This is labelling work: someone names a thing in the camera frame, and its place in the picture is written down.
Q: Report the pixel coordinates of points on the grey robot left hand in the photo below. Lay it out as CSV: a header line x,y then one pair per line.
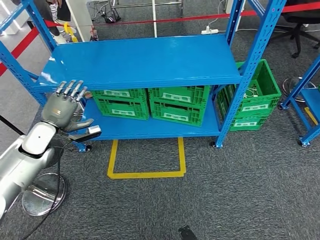
x,y
59,111

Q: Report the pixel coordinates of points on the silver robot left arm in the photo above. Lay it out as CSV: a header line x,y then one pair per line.
x,y
20,162

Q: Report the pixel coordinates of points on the blue metal shelf rack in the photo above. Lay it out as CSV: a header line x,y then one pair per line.
x,y
309,99
149,63

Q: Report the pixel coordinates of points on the green plastic crate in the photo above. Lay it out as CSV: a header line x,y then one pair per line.
x,y
178,106
263,96
120,104
247,123

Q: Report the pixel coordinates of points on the white desk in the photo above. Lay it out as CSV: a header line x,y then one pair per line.
x,y
80,18

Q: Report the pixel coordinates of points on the person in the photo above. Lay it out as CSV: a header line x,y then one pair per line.
x,y
50,13

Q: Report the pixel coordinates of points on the white power strip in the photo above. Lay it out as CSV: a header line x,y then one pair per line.
x,y
209,31

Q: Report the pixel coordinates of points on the black office chair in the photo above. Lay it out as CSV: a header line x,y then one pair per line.
x,y
297,23

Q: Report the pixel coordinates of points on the short yellow floor tape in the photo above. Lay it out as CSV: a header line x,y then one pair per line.
x,y
310,116

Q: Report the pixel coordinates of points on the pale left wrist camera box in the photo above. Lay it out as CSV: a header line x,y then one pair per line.
x,y
95,130

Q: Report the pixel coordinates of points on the chrome frame table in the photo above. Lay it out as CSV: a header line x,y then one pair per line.
x,y
149,5

